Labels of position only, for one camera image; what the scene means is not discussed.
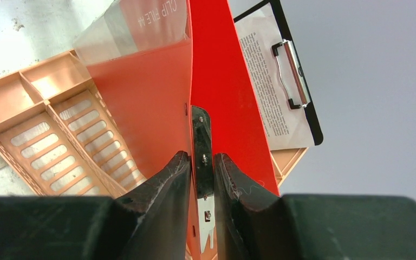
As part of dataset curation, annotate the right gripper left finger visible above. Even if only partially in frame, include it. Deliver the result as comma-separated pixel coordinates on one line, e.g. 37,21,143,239
0,151,191,259

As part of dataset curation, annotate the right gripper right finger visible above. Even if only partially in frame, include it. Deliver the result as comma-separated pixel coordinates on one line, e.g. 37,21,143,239
213,154,416,259

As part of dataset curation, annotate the orange plastic file organizer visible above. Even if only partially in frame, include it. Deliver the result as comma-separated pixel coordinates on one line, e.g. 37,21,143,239
0,49,309,260

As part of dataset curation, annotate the black clipboard with paper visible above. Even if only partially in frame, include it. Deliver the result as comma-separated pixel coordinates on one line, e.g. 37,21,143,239
234,1,323,151

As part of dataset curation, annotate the thin red folder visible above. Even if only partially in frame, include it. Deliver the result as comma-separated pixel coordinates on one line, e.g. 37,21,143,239
72,0,281,260

